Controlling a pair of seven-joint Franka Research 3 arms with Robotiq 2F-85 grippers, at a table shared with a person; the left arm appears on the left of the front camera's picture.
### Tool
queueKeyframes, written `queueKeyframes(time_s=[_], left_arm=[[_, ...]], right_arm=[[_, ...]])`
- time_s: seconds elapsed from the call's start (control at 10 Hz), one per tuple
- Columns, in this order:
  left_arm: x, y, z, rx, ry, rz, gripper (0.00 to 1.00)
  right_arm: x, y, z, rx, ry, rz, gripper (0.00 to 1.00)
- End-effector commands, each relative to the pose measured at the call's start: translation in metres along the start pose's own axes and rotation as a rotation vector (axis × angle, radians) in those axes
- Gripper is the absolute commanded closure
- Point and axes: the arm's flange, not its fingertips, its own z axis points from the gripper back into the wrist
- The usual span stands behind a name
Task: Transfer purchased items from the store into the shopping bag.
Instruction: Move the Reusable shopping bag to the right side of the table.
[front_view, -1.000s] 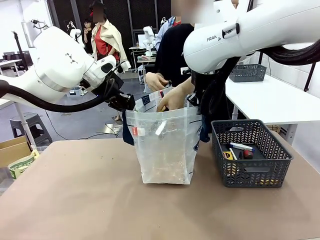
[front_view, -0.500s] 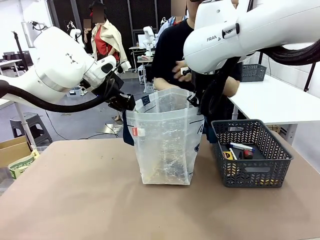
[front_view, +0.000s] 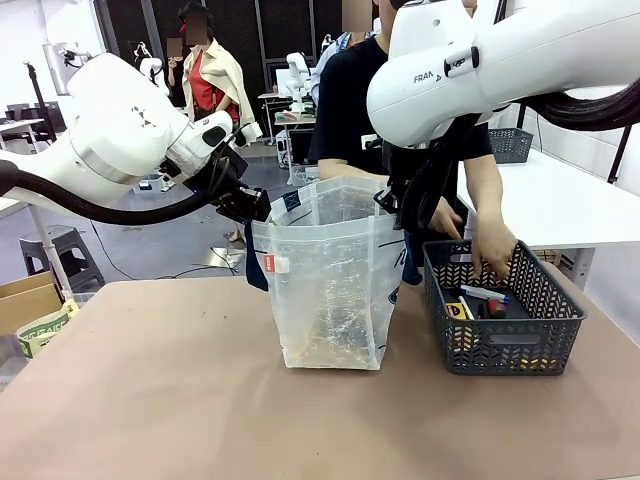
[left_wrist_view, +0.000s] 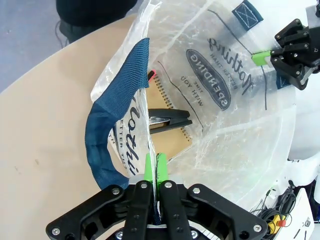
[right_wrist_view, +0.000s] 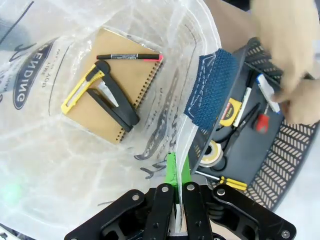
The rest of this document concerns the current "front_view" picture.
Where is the person with blue lanyard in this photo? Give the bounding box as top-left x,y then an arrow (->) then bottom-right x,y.
310,0 -> 376,104

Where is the white side table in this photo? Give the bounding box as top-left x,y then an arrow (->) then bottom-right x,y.
455,148 -> 640,291

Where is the person's left forearm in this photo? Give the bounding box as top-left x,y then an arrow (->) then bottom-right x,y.
462,157 -> 506,221

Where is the grey mesh basket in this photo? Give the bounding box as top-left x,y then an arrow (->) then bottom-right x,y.
487,128 -> 534,165

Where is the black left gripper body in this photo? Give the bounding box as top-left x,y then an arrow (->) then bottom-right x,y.
215,185 -> 273,225

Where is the person's right hand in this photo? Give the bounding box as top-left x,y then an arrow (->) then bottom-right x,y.
430,197 -> 466,241

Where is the brown cardboard box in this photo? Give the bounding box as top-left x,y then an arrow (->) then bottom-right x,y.
0,271 -> 65,337

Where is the black hose of left arm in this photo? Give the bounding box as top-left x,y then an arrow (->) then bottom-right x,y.
0,158 -> 236,226

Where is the person's right forearm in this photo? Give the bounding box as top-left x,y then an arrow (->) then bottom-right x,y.
318,158 -> 391,189

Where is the white marker with blue cap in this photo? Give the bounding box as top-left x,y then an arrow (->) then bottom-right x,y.
459,283 -> 511,305

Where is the translucent white shopping bag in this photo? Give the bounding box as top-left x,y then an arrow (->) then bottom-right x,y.
244,174 -> 424,372

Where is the black hose of right arm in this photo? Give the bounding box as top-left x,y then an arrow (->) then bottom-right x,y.
529,79 -> 640,132

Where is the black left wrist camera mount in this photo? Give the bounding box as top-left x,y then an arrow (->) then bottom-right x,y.
207,142 -> 250,194

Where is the dark grey plastic basket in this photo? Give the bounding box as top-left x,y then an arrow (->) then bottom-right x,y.
422,239 -> 587,377

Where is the grey plastic stool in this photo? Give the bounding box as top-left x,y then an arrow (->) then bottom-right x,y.
19,226 -> 106,292

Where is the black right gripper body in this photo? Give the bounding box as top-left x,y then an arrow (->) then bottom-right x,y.
399,159 -> 451,234

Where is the person's left hand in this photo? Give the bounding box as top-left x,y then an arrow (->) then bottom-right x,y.
471,212 -> 519,291

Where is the black tripod stand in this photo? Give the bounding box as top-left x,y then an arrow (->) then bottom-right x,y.
22,61 -> 57,147

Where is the paper bag with green print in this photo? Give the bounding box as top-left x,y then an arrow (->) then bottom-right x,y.
17,298 -> 81,359

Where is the person in black T-shirt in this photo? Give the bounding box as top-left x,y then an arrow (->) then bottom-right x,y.
307,0 -> 496,201

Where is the woman in red and beige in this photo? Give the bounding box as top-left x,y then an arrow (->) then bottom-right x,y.
180,0 -> 257,244

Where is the black hose of arm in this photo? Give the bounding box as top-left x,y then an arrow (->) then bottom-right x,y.
529,79 -> 640,132
0,158 -> 236,226

